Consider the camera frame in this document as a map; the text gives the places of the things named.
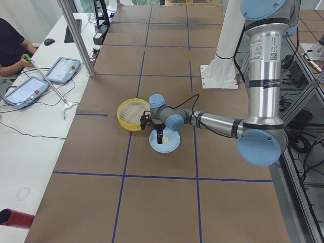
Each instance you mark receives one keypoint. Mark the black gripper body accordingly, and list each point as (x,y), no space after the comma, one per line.
(159,127)

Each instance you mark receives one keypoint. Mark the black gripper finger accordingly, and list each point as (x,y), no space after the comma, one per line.
(159,135)

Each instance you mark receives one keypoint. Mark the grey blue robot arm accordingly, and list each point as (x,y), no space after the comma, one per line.
(261,138)

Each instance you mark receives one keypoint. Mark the yellow rimmed steamer basket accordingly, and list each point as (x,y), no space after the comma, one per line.
(129,113)

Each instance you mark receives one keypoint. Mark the light blue round plate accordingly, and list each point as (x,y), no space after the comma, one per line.
(173,143)

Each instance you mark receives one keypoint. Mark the black box on desk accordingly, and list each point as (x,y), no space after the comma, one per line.
(100,34)

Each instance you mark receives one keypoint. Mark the far teach pendant tablet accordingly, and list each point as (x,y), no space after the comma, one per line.
(63,70)

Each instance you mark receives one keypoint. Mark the teach pendant tablet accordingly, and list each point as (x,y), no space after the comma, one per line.
(26,93)
(63,70)

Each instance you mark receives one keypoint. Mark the near teach pendant tablet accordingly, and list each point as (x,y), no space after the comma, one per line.
(26,93)

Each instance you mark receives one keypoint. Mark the black computer mouse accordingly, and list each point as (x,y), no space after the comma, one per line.
(49,41)

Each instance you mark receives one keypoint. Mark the person in black shirt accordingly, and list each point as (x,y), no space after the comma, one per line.
(14,48)

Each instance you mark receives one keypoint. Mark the red cylinder tube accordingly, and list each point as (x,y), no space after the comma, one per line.
(17,219)

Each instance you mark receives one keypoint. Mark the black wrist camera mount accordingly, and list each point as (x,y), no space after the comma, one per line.
(145,120)

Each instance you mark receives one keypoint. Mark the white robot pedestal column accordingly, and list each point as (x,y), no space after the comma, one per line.
(220,73)

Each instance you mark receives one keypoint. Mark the green handled reacher grabber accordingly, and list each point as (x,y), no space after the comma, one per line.
(67,104)

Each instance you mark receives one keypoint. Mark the aluminium frame post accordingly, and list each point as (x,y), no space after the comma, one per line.
(71,23)

